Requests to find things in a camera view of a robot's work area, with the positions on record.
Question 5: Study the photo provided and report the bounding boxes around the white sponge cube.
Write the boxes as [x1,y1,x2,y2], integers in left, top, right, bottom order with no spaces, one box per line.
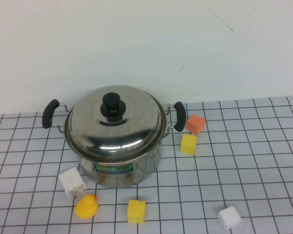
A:
[217,206,242,230]

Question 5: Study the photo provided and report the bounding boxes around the white charger plug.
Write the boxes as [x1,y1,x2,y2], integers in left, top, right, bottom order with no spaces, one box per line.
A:
[58,166,86,198]

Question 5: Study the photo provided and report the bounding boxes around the yellow sponge cube with notch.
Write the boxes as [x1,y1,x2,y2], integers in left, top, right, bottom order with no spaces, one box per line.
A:
[127,199,147,224]

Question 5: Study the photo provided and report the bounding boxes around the orange sponge cube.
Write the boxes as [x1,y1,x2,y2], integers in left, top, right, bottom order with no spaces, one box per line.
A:
[186,114,207,136]

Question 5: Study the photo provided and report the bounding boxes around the white black-grid tablecloth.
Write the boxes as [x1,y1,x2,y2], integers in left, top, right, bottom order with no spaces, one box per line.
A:
[0,97,293,234]

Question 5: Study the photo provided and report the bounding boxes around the yellow rubber duck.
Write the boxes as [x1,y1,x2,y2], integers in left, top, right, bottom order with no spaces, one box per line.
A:
[74,194,99,219]

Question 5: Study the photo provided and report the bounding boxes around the stainless steel pot black handles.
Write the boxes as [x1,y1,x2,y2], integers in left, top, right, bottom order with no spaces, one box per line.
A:
[42,98,187,190]

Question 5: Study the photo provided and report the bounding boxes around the stainless steel pot lid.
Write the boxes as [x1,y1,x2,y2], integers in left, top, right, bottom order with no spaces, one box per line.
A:
[64,84,167,163]

